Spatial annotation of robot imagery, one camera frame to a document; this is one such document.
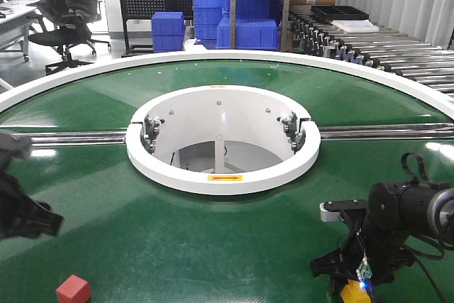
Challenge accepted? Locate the black office chair with jacket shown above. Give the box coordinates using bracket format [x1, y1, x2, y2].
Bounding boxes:
[28, 0, 101, 75]

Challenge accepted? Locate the left metal rail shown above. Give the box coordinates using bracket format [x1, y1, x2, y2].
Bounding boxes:
[7, 130, 126, 148]

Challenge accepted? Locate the blue crate low right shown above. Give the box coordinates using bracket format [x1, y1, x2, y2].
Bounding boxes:
[216, 18, 279, 50]

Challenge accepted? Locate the white foam sheet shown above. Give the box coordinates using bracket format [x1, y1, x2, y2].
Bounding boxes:
[331, 20, 380, 33]

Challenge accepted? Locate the small green circuit board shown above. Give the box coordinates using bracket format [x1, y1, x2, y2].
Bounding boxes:
[356, 255, 372, 282]

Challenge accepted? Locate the blue crate stack left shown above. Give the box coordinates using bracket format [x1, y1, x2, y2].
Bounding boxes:
[151, 12, 185, 53]

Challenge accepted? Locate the metal rail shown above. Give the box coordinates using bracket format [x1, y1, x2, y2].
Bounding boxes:
[319, 123, 453, 141]
[7, 130, 126, 148]

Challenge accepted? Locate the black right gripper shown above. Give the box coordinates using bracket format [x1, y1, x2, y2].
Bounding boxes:
[310, 209, 415, 284]

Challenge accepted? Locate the yellow arrow sticker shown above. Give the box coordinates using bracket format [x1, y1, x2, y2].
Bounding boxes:
[208, 175, 243, 182]

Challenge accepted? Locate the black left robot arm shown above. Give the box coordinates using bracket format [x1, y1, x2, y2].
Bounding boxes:
[1, 130, 63, 239]

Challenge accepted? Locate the blue crate stack middle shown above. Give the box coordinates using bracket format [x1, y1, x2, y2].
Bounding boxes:
[192, 0, 231, 49]

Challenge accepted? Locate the red cube block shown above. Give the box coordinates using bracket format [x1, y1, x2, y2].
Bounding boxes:
[56, 275, 92, 303]

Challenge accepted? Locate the roller conveyor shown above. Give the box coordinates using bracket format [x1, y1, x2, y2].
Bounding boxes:
[289, 5, 453, 97]

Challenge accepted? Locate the blue crate stack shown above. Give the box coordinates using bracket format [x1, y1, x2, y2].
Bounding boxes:
[192, 0, 231, 49]
[151, 12, 185, 53]

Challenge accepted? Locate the right metal rail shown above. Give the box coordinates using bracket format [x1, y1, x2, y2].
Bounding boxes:
[319, 123, 453, 141]

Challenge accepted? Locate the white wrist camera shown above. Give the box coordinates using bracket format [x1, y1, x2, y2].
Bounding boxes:
[319, 199, 370, 223]

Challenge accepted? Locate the black compartment tray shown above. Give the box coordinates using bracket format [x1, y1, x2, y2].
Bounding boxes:
[311, 5, 369, 21]

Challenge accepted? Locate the yellow toy brick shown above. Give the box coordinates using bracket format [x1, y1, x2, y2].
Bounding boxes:
[340, 280, 372, 303]

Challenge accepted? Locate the white inner ring housing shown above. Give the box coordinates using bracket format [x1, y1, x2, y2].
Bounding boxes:
[125, 85, 321, 196]

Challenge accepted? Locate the white office desk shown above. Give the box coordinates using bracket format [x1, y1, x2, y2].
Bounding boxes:
[1, 0, 45, 72]

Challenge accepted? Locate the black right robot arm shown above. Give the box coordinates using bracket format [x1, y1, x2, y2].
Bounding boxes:
[310, 182, 453, 285]

